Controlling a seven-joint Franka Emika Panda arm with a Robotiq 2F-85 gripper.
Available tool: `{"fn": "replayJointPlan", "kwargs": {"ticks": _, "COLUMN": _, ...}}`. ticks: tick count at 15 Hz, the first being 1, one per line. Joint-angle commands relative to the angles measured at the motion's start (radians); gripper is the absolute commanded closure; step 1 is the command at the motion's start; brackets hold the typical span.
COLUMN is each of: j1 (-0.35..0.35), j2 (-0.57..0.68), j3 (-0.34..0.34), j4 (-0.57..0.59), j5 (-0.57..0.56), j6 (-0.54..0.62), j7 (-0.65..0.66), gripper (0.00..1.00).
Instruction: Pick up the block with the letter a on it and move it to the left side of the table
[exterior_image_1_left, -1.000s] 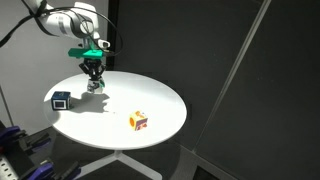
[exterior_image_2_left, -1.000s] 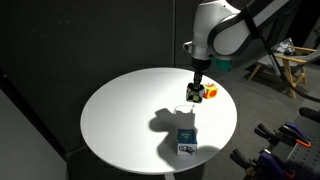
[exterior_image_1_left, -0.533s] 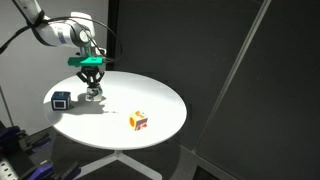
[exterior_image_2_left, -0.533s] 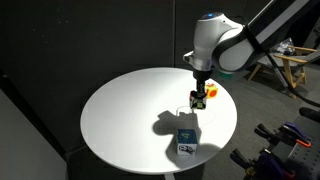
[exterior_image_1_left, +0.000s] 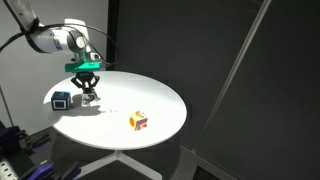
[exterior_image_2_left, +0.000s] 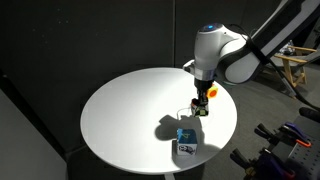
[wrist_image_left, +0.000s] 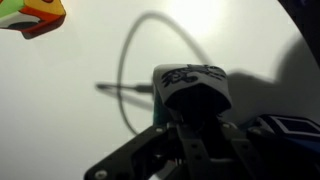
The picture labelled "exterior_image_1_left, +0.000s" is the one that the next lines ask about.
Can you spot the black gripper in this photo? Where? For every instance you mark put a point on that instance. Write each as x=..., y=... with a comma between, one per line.
x=86, y=76

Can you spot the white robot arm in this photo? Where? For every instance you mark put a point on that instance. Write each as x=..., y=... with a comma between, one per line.
x=53, y=38

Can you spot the blue white number block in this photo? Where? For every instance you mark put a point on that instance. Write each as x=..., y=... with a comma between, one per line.
x=60, y=100

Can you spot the orange yellow green block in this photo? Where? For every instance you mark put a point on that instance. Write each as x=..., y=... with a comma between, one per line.
x=138, y=120

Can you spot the white table base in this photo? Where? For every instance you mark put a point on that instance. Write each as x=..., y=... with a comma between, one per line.
x=116, y=157

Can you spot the thin grey metal pole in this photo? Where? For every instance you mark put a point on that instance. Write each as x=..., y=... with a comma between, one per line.
x=6, y=103

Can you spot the black clamp stand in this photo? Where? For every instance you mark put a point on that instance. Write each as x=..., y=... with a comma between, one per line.
x=20, y=138

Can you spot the blue purple clamp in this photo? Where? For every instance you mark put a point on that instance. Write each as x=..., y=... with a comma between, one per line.
x=41, y=170

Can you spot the white power strip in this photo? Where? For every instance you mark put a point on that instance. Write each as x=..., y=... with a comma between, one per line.
x=7, y=170

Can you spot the green camera mount plate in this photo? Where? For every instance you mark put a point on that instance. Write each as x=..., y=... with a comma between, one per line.
x=81, y=66

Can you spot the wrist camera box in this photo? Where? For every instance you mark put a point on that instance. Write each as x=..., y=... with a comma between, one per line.
x=94, y=56

